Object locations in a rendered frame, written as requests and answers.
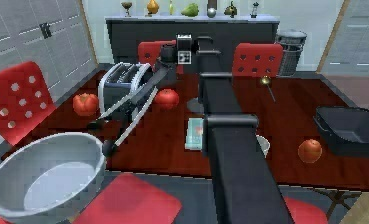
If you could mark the red tomato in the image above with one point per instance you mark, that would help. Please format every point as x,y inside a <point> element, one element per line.
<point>85,104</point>
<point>166,98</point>

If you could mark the black baking pan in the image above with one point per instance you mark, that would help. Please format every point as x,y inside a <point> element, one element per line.
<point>348,130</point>

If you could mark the grey door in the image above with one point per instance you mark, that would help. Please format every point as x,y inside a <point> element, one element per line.
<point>25,43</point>
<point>353,36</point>

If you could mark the grey bowl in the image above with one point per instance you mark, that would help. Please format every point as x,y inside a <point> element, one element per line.
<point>32,160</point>

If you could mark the yellow bottle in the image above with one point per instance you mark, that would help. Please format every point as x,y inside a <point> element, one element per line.
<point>172,8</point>

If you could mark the red apple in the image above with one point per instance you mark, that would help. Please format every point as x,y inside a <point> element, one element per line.
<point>310,150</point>

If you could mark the dark gold statuette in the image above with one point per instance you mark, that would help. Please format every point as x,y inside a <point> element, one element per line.
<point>230,10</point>

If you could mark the dark goblet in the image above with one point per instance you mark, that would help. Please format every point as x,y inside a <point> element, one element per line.
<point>127,7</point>

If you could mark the green lump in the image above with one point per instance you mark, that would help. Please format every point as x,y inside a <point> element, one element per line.
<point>190,10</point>

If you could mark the white mug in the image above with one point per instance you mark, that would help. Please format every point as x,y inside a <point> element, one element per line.
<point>264,145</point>

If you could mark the silver ball with dark post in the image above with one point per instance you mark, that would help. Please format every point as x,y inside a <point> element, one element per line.
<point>211,11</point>

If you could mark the black sideboard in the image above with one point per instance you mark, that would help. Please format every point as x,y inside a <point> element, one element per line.
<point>142,31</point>

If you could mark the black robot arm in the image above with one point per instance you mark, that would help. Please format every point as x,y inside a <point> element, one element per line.
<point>238,166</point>

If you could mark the dark small shaker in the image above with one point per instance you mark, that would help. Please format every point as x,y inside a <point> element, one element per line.
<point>254,10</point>

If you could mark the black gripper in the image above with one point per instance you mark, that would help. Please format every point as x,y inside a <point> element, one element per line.
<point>168,66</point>

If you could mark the yellow vase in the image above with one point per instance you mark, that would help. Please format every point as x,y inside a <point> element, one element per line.
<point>152,7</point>

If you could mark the dark red wooden table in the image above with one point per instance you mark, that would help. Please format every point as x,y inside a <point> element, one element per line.
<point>292,113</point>

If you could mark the grey round disc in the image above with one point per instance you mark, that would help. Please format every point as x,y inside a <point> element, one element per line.
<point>194,106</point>

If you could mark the silver black toaster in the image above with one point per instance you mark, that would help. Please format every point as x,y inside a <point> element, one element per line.
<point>120,83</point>

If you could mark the dark grey bin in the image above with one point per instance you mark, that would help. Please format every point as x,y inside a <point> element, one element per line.
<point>291,50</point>

